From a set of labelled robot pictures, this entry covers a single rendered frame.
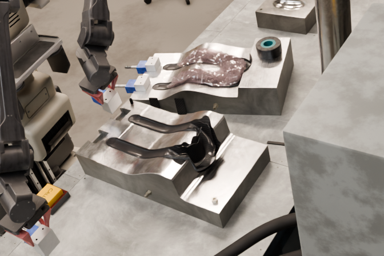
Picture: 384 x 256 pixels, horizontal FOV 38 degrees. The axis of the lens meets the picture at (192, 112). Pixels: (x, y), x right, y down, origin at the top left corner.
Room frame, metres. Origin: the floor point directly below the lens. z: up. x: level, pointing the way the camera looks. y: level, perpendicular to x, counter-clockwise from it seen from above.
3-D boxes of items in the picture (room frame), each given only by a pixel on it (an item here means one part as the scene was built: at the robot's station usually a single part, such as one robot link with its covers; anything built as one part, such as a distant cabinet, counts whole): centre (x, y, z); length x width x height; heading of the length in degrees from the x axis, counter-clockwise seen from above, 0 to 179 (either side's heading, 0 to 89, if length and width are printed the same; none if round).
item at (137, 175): (1.18, 0.10, 0.87); 0.50 x 0.26 x 0.14; 46
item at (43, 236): (0.95, 0.46, 0.93); 0.13 x 0.05 x 0.05; 47
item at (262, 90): (1.49, -0.09, 0.85); 0.50 x 0.26 x 0.11; 63
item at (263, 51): (1.44, -0.29, 0.93); 0.08 x 0.08 x 0.04
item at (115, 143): (1.19, 0.10, 0.92); 0.35 x 0.16 x 0.09; 46
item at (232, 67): (1.49, -0.09, 0.90); 0.26 x 0.18 x 0.08; 63
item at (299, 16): (1.77, -0.45, 0.83); 0.20 x 0.15 x 0.07; 46
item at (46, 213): (0.94, 0.43, 0.99); 0.07 x 0.07 x 0.09; 47
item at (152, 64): (1.66, 0.13, 0.85); 0.13 x 0.05 x 0.05; 63
